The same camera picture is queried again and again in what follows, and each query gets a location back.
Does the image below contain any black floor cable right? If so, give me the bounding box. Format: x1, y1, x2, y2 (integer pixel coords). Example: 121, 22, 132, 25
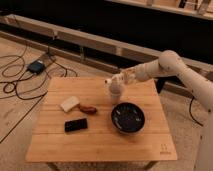
188, 96, 204, 128

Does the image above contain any dark blue bowl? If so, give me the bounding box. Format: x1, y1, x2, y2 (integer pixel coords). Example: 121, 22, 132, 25
111, 102, 145, 134

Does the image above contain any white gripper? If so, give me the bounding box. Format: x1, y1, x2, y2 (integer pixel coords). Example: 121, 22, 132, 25
105, 68, 135, 86

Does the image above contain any beige sponge block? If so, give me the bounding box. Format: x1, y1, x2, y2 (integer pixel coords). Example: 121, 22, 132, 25
60, 96, 80, 112

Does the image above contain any brown sausage toy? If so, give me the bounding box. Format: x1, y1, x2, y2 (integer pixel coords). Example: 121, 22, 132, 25
79, 105, 97, 114

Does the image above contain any long wooden beam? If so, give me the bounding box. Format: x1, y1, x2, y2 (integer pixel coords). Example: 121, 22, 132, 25
0, 13, 213, 84

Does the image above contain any black floor cable left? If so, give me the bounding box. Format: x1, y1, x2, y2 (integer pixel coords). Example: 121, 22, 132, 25
0, 39, 78, 144

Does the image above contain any black floor cable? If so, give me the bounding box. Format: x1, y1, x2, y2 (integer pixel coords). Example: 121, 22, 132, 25
188, 96, 204, 128
0, 39, 78, 144

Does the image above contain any black smartphone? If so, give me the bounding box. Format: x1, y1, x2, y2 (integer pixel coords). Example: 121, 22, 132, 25
64, 118, 88, 132

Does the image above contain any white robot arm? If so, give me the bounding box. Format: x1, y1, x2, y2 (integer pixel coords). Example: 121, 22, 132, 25
105, 50, 213, 171

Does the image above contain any wooden table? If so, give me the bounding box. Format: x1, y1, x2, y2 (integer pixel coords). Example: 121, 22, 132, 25
26, 77, 177, 162

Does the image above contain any translucent plastic cup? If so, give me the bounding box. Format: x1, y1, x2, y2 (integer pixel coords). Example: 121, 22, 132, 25
109, 86, 124, 105

